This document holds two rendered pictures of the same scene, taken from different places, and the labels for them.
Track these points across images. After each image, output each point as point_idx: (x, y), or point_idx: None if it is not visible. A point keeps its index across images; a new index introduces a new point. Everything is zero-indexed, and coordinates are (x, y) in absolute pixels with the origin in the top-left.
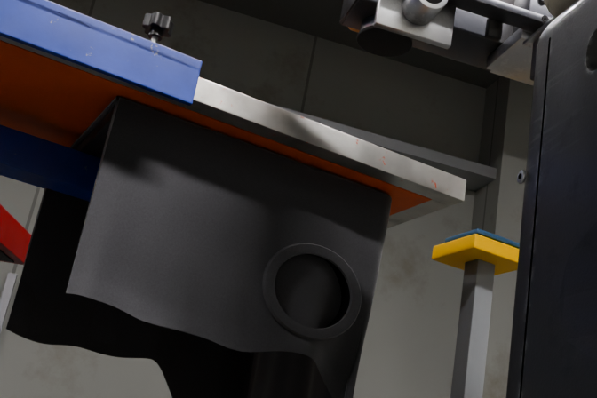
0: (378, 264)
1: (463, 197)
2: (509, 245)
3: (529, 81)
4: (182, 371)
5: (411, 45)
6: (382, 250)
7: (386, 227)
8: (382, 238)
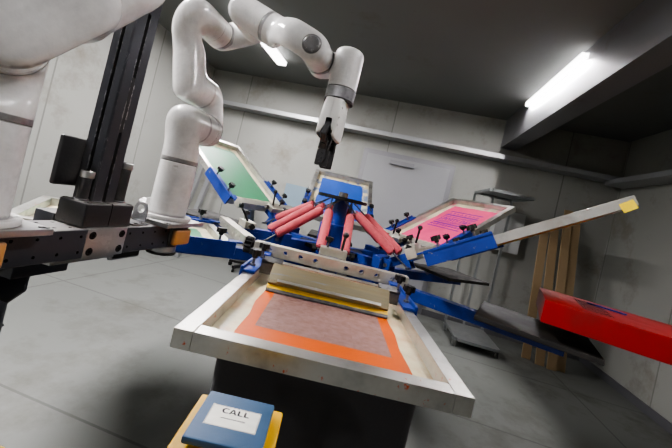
0: (210, 390)
1: (170, 343)
2: (180, 427)
3: (86, 260)
4: None
5: (147, 251)
6: (214, 381)
7: (216, 362)
8: (214, 370)
